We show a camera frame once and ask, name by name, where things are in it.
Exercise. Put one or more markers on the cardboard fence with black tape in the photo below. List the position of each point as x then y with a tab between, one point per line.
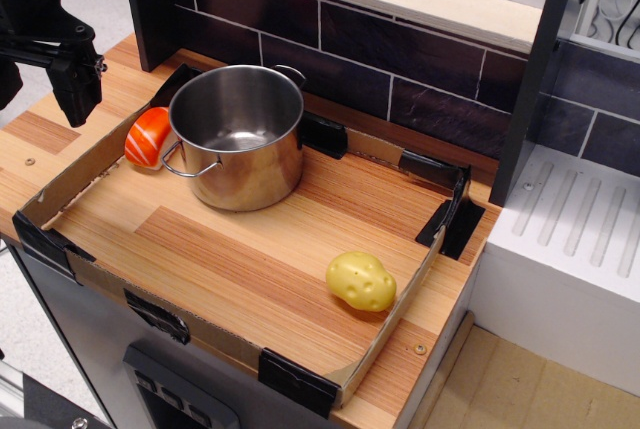
235	302

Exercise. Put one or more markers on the wooden shelf with dark posts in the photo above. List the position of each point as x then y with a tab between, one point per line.
461	77

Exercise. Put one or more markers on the stainless steel pot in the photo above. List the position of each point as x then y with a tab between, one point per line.
237	131

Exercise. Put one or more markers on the salmon sushi toy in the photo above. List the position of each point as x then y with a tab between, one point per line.
150	138

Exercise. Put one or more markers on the black oven control panel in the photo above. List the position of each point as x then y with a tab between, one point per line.
170	400

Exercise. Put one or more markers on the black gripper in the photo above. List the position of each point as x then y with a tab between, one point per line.
72	65

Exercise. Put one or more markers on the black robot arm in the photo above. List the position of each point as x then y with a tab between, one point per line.
41	33

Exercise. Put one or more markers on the white dish drainer sink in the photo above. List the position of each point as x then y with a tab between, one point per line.
559	275

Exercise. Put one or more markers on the white wire rack with cables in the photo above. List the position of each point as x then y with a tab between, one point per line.
608	25

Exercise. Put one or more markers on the yellow plastic potato toy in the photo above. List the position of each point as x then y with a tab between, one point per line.
361	281

